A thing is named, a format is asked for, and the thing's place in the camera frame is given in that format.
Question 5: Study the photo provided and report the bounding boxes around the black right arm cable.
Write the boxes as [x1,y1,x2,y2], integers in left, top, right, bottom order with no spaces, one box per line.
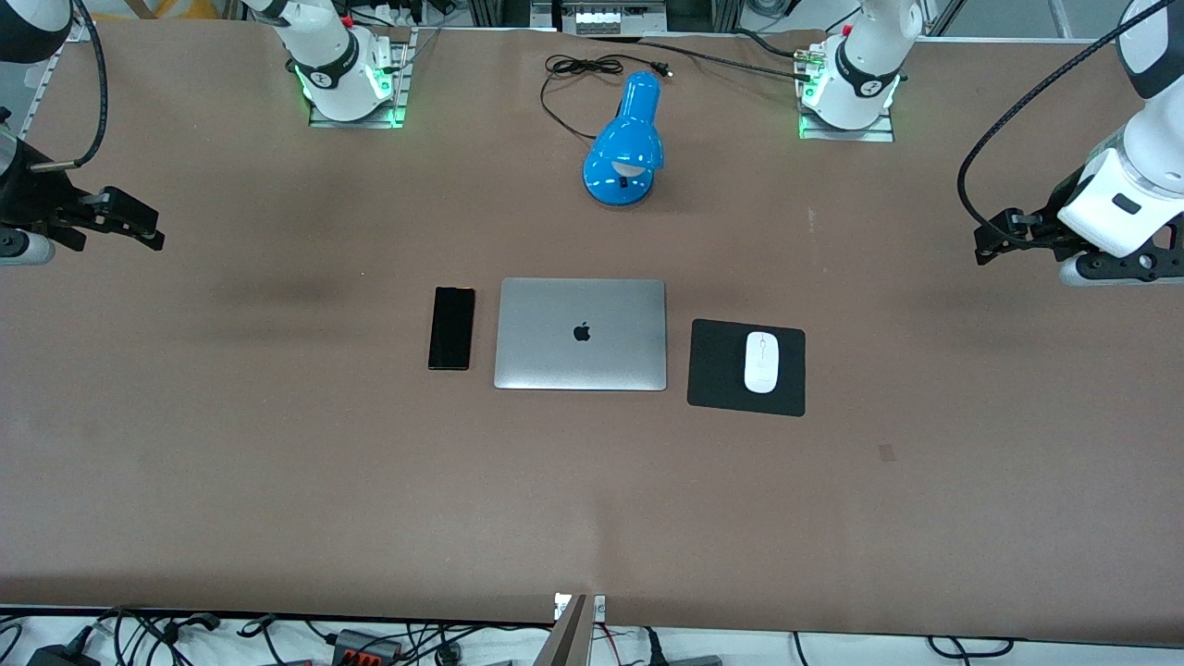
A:
[26,0,110,173]

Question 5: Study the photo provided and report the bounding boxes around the black smartphone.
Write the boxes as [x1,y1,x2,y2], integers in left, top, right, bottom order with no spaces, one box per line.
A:
[427,287,476,372]

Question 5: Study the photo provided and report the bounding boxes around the aluminium table edge rail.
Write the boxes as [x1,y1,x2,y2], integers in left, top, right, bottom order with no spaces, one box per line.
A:
[18,37,73,142]

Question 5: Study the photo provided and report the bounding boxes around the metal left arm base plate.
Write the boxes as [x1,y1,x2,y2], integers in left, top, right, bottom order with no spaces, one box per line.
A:
[797,42,896,142]

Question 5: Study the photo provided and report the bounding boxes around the grey metal camera stand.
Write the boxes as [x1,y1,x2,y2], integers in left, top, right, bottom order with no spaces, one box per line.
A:
[535,594,593,666]

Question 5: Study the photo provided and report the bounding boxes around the black orange connector box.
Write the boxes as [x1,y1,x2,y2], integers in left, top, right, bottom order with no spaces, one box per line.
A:
[331,629,401,665]

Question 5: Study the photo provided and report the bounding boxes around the white computer mouse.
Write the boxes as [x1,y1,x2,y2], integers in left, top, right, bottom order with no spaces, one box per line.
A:
[744,331,781,395]

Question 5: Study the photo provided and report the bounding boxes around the black looped floor cable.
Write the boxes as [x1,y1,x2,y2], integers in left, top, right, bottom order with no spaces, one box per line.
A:
[925,635,1016,660]

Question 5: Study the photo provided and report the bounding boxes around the blue desk lamp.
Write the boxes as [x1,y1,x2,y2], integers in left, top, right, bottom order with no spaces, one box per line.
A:
[582,70,665,208]

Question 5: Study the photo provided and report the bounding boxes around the thick black power cable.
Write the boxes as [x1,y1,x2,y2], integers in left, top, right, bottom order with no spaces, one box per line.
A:
[592,33,817,73]

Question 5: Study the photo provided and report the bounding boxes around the white power strip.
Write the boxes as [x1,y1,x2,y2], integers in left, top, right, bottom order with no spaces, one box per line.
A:
[560,0,669,36]

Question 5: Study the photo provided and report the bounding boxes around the white label bracket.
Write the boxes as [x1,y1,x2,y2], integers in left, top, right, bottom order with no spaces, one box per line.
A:
[553,592,608,623]

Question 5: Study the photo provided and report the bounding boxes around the black power adapter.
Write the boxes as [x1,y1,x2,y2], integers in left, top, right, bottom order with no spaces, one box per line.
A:
[26,642,95,666]

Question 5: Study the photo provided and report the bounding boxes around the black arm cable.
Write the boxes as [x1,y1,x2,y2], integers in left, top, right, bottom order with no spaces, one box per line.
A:
[26,0,110,173]
[957,0,1153,249]

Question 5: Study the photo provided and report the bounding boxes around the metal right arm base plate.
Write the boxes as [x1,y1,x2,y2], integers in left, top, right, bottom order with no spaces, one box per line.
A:
[308,28,409,129]

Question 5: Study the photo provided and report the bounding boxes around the thin black lamp cord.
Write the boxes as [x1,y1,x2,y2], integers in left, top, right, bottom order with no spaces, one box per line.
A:
[540,54,673,142]

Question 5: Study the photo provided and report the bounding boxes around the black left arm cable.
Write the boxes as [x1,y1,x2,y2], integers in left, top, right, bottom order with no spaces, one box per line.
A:
[957,0,1153,249]

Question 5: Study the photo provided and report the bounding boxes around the yellow cardboard piece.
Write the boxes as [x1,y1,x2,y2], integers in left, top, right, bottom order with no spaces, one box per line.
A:
[122,0,225,21]

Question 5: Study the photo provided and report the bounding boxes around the black mouse pad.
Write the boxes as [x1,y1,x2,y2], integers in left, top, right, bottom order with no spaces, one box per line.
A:
[686,318,807,418]

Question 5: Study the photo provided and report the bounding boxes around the silver laptop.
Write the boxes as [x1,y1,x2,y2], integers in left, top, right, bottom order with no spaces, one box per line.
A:
[493,277,668,392]

